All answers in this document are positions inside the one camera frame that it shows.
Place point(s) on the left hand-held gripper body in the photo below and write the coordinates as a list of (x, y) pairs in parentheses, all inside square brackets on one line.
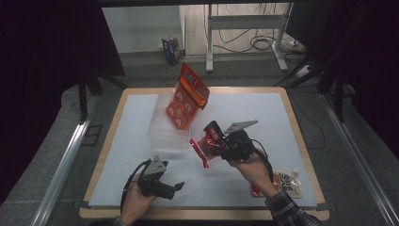
[(153, 182)]

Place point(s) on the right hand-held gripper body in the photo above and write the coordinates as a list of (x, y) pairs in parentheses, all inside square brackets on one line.
[(238, 146)]

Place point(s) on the clear plastic bag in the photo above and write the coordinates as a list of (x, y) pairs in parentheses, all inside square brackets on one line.
[(166, 135)]

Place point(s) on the orange snack packet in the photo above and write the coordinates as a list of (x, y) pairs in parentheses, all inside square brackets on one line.
[(185, 103)]

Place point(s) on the person's left hand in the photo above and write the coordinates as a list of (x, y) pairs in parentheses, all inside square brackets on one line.
[(135, 202)]

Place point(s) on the person's right hand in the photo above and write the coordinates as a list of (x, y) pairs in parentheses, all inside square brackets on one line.
[(255, 174)]

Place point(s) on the white table sheet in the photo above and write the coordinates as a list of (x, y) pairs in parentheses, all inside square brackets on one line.
[(251, 106)]

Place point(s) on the small red packet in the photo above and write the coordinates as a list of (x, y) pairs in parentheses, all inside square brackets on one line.
[(255, 190)]

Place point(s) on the beige printed pouch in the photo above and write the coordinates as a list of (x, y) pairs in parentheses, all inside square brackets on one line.
[(290, 183)]

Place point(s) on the wooden table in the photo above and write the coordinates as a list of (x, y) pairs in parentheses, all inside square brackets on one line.
[(291, 103)]

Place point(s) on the black floor vent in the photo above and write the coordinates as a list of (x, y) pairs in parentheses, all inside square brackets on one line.
[(92, 135)]

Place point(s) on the white metal stand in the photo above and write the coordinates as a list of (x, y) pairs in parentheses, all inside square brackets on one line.
[(209, 47)]

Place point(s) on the blue carton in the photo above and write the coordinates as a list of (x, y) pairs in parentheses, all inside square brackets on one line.
[(171, 51)]

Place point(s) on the black tripod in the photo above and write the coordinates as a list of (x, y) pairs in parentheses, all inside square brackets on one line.
[(338, 100), (83, 97)]

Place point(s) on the aluminium rail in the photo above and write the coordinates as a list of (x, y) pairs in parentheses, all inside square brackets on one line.
[(62, 166), (360, 160)]

